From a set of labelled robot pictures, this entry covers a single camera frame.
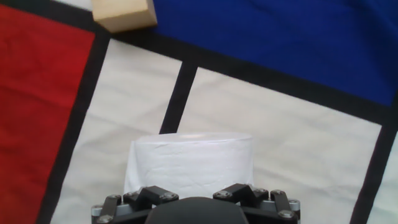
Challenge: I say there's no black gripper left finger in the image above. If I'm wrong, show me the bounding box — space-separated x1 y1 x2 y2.
91 185 180 224

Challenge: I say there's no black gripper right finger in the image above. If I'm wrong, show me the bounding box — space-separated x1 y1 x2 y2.
213 183 302 224

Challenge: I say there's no white toilet paper roll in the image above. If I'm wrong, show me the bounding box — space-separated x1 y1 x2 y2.
123 132 255 200

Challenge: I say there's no colour block patterned cloth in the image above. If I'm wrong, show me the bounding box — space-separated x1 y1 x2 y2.
0 0 398 224

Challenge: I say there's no large wooden cube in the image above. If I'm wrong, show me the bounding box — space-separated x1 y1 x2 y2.
91 0 158 34

